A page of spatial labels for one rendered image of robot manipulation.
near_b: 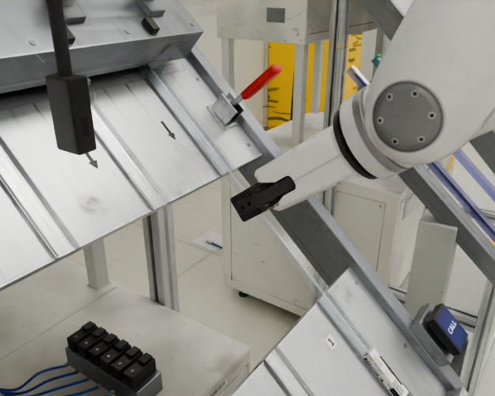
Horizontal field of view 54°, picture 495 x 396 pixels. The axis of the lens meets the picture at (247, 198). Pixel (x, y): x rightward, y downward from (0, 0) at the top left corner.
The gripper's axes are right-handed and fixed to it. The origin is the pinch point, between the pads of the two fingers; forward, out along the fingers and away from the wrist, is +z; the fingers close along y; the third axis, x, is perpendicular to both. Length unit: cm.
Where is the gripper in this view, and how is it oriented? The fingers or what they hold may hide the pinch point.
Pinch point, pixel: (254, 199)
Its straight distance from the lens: 55.7
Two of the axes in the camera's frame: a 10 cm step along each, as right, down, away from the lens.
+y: -5.7, 3.4, -7.5
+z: -6.5, 3.7, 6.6
